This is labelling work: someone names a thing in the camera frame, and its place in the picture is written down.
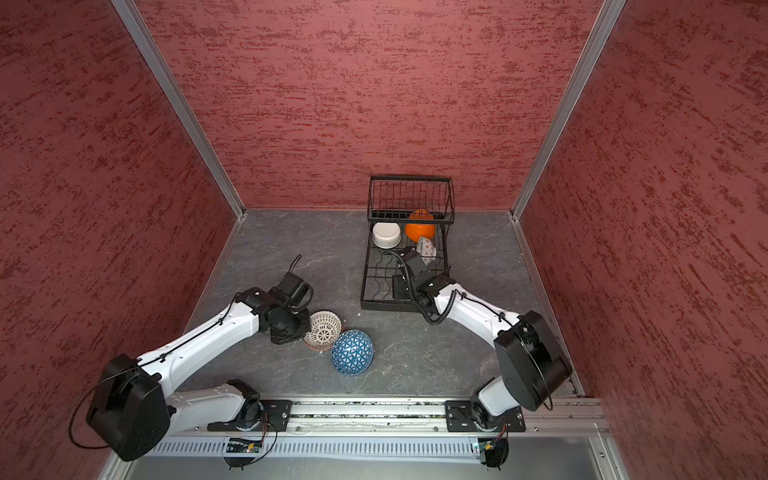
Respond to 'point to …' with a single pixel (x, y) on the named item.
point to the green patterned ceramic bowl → (426, 250)
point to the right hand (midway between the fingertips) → (397, 290)
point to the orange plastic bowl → (413, 232)
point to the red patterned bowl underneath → (325, 328)
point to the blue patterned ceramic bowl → (353, 352)
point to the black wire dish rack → (403, 211)
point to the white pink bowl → (386, 235)
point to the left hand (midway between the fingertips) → (305, 339)
